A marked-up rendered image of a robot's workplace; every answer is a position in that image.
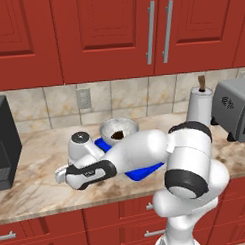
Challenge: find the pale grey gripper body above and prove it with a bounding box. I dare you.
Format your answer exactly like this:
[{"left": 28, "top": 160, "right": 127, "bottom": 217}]
[{"left": 54, "top": 164, "right": 71, "bottom": 185}]

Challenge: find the brown cake piece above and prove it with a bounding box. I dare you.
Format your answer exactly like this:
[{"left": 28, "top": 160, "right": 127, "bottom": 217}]
[{"left": 111, "top": 129, "right": 126, "bottom": 141}]

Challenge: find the white bowl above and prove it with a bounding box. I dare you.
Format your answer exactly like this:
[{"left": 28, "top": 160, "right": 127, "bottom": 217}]
[{"left": 98, "top": 117, "right": 140, "bottom": 147}]

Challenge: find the blue tray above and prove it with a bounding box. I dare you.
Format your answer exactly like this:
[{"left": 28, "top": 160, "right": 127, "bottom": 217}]
[{"left": 93, "top": 134, "right": 167, "bottom": 184}]

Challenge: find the red drawer front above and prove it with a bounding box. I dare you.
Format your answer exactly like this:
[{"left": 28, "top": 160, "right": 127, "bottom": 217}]
[
  {"left": 81, "top": 194, "right": 160, "bottom": 228},
  {"left": 0, "top": 209, "right": 89, "bottom": 245},
  {"left": 85, "top": 218, "right": 171, "bottom": 245},
  {"left": 203, "top": 175, "right": 245, "bottom": 245}
]

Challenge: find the white paper towel roll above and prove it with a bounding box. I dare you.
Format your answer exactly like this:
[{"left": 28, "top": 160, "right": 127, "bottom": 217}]
[{"left": 184, "top": 74, "right": 216, "bottom": 127}]

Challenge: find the grey toaster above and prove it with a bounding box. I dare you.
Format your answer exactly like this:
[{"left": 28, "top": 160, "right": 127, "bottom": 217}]
[{"left": 209, "top": 77, "right": 245, "bottom": 144}]

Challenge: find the grey wall outlet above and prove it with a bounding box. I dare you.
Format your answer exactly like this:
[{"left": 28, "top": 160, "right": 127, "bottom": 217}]
[{"left": 75, "top": 88, "right": 93, "bottom": 111}]

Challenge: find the red wall cupboard door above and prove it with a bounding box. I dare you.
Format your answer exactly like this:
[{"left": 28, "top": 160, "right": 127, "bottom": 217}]
[
  {"left": 229, "top": 0, "right": 245, "bottom": 70},
  {"left": 0, "top": 0, "right": 64, "bottom": 93},
  {"left": 151, "top": 0, "right": 245, "bottom": 76},
  {"left": 49, "top": 0, "right": 163, "bottom": 86}
]

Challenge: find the silver cupboard bar handle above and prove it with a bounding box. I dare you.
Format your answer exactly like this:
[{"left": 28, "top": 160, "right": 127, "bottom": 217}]
[
  {"left": 143, "top": 0, "right": 159, "bottom": 66},
  {"left": 159, "top": 0, "right": 176, "bottom": 64}
]

